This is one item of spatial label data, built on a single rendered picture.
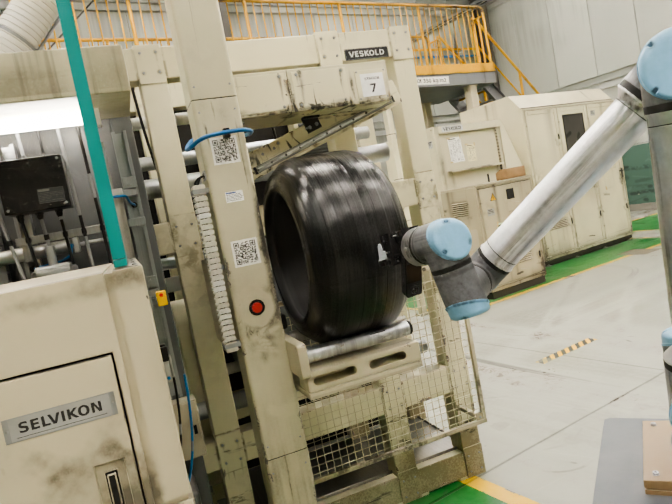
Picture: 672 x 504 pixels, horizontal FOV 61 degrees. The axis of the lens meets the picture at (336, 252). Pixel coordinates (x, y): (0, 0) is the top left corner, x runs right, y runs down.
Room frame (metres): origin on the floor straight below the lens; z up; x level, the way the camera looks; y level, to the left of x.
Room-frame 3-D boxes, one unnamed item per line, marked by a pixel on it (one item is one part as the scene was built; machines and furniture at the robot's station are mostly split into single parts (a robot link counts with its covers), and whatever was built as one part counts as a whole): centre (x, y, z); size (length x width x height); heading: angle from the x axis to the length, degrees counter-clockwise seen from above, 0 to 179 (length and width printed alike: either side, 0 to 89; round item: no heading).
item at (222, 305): (1.60, 0.34, 1.19); 0.05 x 0.04 x 0.48; 20
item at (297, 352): (1.70, 0.21, 0.90); 0.40 x 0.03 x 0.10; 20
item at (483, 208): (6.46, -1.82, 0.62); 0.91 x 0.58 x 1.25; 121
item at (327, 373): (1.63, -0.01, 0.83); 0.36 x 0.09 x 0.06; 110
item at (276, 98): (2.08, 0.02, 1.71); 0.61 x 0.25 x 0.15; 110
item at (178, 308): (2.40, 0.70, 0.61); 0.33 x 0.06 x 0.86; 20
